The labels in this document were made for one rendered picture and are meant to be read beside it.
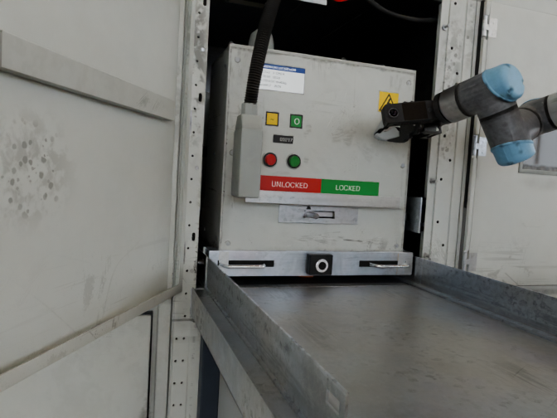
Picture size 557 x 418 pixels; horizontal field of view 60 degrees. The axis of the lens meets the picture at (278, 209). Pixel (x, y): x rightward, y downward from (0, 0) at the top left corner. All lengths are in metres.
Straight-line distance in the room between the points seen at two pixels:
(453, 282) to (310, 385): 0.73
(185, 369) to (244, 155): 0.49
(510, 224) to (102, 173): 1.05
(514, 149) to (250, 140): 0.52
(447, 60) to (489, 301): 0.60
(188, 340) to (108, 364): 0.17
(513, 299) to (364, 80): 0.61
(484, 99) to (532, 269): 0.62
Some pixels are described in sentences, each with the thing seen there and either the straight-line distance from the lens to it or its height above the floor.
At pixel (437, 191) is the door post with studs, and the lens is 1.31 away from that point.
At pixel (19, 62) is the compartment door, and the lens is 0.64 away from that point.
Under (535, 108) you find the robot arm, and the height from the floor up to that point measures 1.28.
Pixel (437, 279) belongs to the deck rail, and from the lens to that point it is 1.26.
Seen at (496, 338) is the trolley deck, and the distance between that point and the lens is 0.94.
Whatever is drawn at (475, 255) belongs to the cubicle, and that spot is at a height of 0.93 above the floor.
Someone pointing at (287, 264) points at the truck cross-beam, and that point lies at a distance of 1.17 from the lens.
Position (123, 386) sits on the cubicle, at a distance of 1.13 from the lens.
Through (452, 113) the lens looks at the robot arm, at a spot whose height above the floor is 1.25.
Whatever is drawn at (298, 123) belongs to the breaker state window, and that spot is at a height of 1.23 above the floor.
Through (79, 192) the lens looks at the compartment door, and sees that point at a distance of 0.77.
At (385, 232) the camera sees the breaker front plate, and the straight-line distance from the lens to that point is 1.28.
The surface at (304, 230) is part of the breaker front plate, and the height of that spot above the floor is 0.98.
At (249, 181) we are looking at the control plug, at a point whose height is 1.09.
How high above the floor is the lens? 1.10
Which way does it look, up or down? 4 degrees down
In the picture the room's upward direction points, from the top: 3 degrees clockwise
